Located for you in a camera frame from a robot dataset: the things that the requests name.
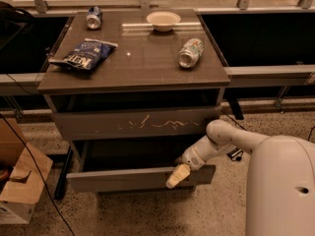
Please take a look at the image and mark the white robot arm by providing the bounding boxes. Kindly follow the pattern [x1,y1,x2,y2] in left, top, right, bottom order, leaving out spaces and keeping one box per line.
[166,119,315,236]

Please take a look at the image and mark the black power adapter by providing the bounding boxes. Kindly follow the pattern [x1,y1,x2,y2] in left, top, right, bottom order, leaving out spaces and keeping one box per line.
[227,148,243,160]

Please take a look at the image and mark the white paper bowl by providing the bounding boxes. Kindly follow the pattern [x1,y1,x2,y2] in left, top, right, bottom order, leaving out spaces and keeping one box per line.
[147,11,181,32]

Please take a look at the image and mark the grey drawer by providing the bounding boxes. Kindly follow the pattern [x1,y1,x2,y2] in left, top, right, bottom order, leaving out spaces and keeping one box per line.
[53,107,221,141]
[66,138,217,193]

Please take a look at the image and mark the metal window railing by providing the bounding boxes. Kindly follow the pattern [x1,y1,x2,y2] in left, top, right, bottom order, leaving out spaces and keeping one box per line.
[0,0,314,96]

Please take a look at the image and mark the black floor cable left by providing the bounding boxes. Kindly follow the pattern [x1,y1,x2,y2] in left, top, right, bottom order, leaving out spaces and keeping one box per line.
[0,112,77,236]

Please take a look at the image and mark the grey drawer cabinet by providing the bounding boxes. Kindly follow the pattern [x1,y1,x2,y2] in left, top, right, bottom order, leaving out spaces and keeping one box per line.
[37,9,231,195]

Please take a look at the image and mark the blue chip bag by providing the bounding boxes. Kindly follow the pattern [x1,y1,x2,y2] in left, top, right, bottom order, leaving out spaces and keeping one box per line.
[48,38,118,72]

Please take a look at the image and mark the black metal floor bar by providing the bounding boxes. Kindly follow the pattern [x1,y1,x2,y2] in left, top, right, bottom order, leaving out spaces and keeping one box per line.
[54,147,73,201]

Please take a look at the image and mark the brown cardboard box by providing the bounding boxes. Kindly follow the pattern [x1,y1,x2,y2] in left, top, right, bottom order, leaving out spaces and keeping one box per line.
[0,118,53,224]

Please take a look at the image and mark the grey top drawer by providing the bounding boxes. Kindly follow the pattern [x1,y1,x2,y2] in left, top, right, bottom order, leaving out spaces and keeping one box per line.
[53,107,221,141]

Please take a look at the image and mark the black bag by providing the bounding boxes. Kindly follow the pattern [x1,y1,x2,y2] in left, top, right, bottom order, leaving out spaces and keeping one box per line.
[0,1,34,50]

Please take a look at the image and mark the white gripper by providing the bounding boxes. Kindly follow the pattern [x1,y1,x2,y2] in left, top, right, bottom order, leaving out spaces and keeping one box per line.
[166,147,206,189]

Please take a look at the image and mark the blue soda can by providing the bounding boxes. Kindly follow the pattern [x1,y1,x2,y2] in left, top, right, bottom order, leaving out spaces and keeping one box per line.
[86,6,102,30]

